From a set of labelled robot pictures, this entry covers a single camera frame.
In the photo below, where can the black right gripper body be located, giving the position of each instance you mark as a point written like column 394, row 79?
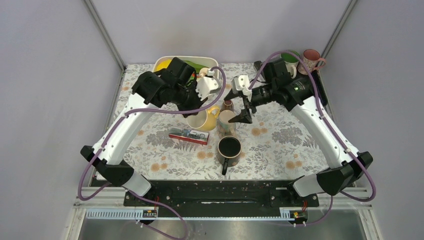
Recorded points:
column 263, row 93

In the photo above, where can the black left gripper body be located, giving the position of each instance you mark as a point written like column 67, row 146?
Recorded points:
column 187, row 98

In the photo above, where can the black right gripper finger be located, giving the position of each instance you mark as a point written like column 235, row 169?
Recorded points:
column 232, row 95
column 244, row 117

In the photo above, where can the cream christmas mug green inside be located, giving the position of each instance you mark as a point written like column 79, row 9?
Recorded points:
column 291, row 62

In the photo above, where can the black interior mug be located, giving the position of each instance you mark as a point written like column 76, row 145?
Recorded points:
column 229, row 150

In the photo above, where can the yellow mug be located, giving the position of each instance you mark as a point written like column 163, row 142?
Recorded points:
column 205, row 120

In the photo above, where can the pink ghost pattern mug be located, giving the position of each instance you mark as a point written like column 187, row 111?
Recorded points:
column 313, row 61

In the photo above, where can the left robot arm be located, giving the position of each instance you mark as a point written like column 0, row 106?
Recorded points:
column 107, row 154

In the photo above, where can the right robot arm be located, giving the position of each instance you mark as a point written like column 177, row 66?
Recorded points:
column 346, row 164

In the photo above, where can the small brown mug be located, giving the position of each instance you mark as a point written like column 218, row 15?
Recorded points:
column 227, row 105

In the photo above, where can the tall floral beige mug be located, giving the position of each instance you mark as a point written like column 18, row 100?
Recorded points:
column 224, row 127

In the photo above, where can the black rectangular box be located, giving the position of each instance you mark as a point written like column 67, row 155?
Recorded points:
column 257, row 65

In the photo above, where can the white napa cabbage toy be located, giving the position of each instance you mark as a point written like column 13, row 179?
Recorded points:
column 162, row 65

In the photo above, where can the green leaf vegetable toy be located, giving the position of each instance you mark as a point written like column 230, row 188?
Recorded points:
column 196, row 66

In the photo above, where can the floral tablecloth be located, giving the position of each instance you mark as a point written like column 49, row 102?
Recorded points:
column 274, row 146

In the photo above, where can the mushroom toy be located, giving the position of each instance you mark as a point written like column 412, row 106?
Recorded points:
column 203, row 72

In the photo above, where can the white vegetable tray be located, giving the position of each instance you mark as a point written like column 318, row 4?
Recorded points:
column 208, row 62

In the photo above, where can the red silver gum box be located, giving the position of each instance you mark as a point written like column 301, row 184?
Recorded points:
column 189, row 135

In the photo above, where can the black tray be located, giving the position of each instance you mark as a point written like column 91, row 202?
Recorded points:
column 320, row 88

